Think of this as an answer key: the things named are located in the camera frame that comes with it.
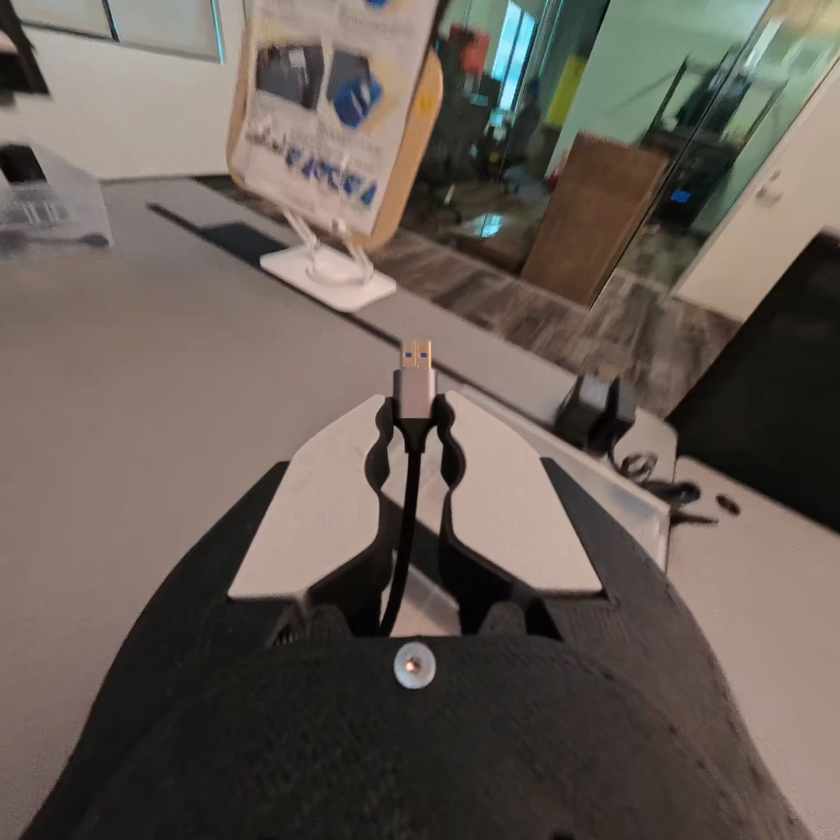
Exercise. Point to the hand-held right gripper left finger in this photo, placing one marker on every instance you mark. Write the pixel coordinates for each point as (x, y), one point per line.
(308, 518)

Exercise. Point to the wooden instruction board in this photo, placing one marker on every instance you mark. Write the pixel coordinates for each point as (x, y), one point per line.
(315, 131)

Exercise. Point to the black slanted panel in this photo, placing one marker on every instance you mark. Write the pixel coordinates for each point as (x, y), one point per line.
(774, 380)

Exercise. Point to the brown cardboard box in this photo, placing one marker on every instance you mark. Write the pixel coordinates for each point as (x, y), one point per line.
(590, 216)

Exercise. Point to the white board stand base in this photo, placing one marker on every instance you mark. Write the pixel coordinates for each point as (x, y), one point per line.
(341, 282)

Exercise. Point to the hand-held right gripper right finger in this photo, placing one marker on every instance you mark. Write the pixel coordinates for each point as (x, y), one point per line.
(518, 518)

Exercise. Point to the clear plastic bin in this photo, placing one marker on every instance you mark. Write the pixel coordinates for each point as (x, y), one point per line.
(46, 203)

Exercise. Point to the frosted glass window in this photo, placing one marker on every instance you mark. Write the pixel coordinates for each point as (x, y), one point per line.
(164, 26)

